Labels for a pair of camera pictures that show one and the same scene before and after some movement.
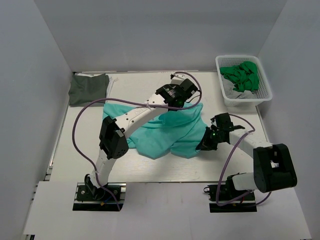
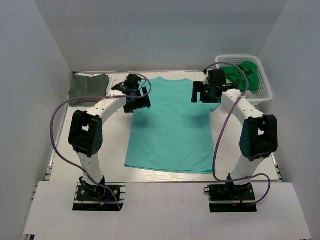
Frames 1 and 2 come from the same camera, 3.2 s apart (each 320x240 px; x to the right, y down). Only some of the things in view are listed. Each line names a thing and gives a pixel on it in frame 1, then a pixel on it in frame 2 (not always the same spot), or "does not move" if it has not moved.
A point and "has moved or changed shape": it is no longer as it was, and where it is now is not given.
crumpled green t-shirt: [245, 75] does not move
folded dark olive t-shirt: [85, 90] does not move
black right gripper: [204, 142] -> [202, 92]
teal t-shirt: [178, 130] has moved or changed shape
